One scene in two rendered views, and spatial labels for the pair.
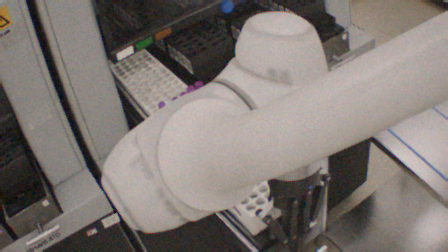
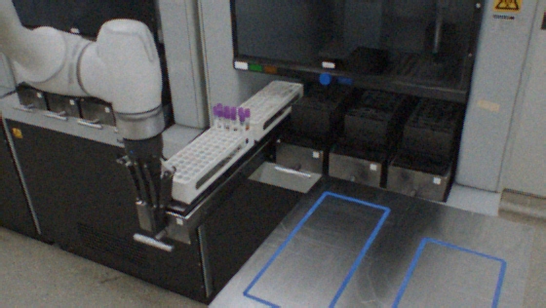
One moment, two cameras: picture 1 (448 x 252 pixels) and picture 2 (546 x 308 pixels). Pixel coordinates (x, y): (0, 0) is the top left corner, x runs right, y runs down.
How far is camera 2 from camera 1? 95 cm
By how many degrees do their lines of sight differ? 45
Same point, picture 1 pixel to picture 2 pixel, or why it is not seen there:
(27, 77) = (177, 33)
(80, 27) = (220, 24)
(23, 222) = not seen: hidden behind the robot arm
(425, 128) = (317, 258)
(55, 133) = (187, 88)
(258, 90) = (90, 50)
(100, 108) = (222, 96)
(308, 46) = (110, 39)
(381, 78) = not seen: outside the picture
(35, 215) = not seen: hidden behind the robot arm
